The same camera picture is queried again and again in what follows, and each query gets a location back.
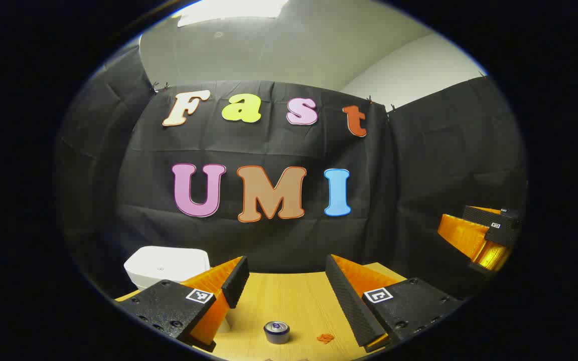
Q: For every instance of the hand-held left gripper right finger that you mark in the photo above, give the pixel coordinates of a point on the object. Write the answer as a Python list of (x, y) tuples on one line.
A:
[(349, 301)]

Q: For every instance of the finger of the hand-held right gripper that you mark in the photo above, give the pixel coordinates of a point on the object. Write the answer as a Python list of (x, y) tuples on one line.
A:
[(484, 218), (494, 255)]

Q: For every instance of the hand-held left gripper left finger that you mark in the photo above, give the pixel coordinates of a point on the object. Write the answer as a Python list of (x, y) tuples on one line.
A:
[(236, 283)]

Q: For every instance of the orange paper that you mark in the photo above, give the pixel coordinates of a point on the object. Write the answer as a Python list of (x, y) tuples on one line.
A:
[(325, 339)]

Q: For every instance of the silver pop can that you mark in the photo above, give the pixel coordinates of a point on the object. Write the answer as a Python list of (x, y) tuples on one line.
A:
[(276, 333)]

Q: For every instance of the white desktop garbage bin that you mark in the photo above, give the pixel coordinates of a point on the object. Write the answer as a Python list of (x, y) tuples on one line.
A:
[(166, 263)]

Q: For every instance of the wooden desktop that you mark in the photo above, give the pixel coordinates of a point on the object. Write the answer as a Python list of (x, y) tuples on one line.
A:
[(294, 301)]

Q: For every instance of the black backdrop cloth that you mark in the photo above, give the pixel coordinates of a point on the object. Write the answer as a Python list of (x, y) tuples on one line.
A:
[(409, 175)]

